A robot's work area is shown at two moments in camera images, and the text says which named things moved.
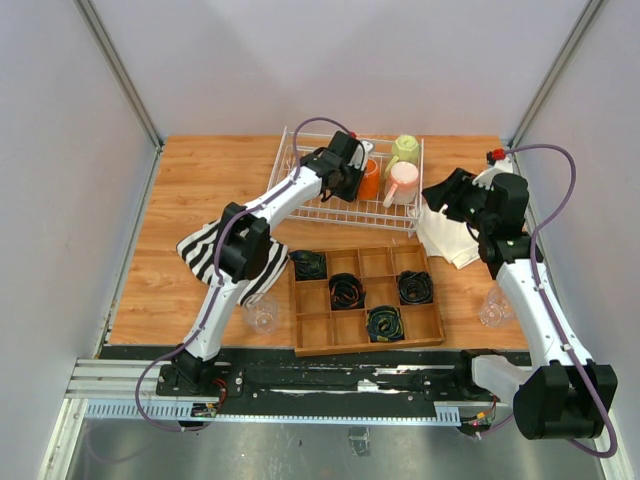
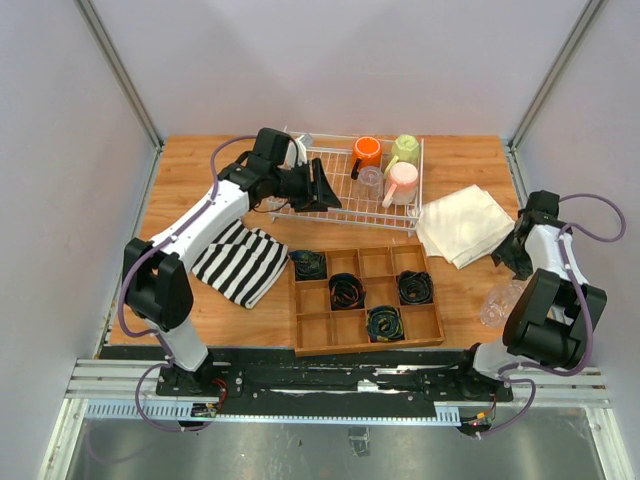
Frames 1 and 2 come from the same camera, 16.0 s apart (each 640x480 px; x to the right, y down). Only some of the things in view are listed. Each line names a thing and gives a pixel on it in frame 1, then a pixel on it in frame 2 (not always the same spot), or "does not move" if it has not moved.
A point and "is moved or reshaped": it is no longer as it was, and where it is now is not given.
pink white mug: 404,175 does not move
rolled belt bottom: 385,324 does not move
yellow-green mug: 404,149 does not move
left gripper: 351,194 → 321,188
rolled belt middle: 347,291 does not move
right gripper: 450,192 → 504,256
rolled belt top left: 309,265 does not move
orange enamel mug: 369,190 is moved or reshaped
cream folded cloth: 453,240 does not move
